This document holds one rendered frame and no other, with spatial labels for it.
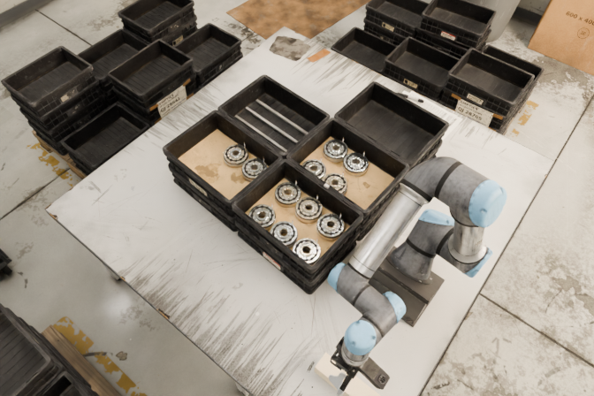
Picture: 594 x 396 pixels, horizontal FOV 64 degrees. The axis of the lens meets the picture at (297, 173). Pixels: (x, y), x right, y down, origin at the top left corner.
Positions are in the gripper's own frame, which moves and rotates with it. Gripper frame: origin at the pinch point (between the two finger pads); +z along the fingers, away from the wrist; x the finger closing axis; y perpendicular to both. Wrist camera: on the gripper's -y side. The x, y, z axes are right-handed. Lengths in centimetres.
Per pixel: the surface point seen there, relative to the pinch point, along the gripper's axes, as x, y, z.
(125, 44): -91, 238, 48
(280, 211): -33, 56, 3
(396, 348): -21.0, -5.9, 16.3
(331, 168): -63, 53, 3
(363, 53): -195, 115, 59
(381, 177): -72, 34, 3
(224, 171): -34, 87, 3
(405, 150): -90, 34, 3
